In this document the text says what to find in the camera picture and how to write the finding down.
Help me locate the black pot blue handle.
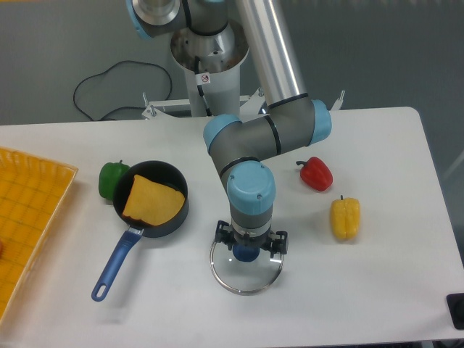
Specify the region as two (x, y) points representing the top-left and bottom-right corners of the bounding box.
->
(91, 160), (189, 302)

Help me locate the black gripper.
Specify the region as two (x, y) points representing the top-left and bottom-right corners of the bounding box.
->
(214, 220), (289, 258)

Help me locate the yellow bread slice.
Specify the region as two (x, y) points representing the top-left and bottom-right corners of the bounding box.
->
(123, 175), (186, 226)

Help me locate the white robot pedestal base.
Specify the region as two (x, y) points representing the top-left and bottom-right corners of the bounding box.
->
(141, 20), (346, 120)

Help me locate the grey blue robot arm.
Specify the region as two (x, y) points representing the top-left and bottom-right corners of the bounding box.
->
(126, 1), (331, 262)

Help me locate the black cable on floor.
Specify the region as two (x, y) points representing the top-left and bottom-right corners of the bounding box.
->
(72, 60), (173, 122)

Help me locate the black object table corner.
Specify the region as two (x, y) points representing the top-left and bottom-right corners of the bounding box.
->
(446, 293), (464, 331)

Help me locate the green bell pepper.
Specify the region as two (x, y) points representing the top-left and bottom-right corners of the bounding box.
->
(98, 160), (130, 201)

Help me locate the yellow woven basket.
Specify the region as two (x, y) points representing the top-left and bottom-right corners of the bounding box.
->
(1, 147), (78, 321)

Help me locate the yellow bell pepper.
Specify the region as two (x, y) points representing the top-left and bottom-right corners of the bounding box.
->
(330, 195), (360, 241)

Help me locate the red bell pepper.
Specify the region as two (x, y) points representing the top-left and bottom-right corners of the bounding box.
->
(296, 157), (333, 191)

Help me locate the glass pot lid blue knob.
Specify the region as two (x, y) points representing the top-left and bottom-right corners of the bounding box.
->
(209, 241), (284, 296)

